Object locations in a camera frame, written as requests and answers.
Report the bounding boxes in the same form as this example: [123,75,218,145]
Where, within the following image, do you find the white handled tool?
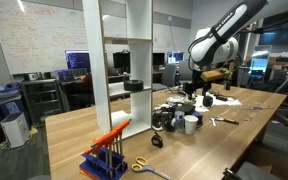
[209,116,218,128]

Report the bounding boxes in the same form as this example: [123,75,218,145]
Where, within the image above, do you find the small black cylinder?
[202,95,214,108]

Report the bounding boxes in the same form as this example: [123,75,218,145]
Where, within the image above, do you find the purple laptop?
[55,69,75,83]

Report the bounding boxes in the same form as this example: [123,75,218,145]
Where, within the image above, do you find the grey and yellow scissors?
[130,156,172,180]

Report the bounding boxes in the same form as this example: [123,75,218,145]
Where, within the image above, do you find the clear plastic water bottle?
[173,104,186,134]

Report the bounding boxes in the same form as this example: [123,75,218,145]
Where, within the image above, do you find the monitor with code screen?
[64,49,92,71]

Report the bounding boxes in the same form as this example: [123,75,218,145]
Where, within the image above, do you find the grey padded chair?
[222,161,284,180]

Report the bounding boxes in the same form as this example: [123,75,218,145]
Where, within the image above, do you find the grey office chair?
[152,63,179,92]

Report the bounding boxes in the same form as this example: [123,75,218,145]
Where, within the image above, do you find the small black key fob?
[150,131,164,149]

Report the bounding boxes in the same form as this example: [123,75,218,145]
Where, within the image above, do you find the person in maroon shirt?
[81,73,94,96]

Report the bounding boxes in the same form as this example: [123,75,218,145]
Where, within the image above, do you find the orange and blue tool rack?
[79,118,133,180]

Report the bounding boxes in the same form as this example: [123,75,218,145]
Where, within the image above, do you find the black switched off monitor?
[112,50,131,70]
[152,52,166,67]

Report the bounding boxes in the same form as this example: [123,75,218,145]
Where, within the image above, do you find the white air purifier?
[0,112,31,149]

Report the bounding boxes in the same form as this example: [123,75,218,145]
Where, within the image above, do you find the wall whiteboard with writing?
[0,0,89,75]

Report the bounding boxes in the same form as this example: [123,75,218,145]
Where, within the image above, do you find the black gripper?
[183,70,215,102]

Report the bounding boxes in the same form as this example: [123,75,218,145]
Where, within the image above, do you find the yellow handled screwdriver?
[214,115,240,126]

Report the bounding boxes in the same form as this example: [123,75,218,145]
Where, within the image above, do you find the glowing blue display panel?
[248,44,273,80]

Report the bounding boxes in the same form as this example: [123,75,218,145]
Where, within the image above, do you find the black bowl on shelf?
[123,79,144,92]

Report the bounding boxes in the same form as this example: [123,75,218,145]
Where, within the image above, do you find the black shelf cabinet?
[20,78,64,127]

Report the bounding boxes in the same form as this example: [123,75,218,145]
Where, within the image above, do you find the white paper cup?
[183,114,199,136]

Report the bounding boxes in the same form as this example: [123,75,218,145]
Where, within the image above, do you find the tall white shelf unit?
[82,0,154,139]

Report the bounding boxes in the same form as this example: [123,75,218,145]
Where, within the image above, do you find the small lit blue monitor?
[166,51,186,65]

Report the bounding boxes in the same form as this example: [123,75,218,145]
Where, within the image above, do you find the white paper sheets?
[193,94,244,113]

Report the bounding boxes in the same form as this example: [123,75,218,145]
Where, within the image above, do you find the blue recycling bin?
[0,82,28,118]

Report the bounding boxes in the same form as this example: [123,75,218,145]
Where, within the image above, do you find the dark blue box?
[192,110,204,128]

